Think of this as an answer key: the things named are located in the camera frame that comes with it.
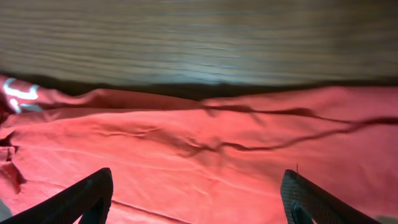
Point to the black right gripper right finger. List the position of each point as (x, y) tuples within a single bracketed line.
[(306, 203)]

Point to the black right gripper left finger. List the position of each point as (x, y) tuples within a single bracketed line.
[(86, 202)]

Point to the orange red t-shirt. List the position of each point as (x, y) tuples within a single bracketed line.
[(219, 160)]

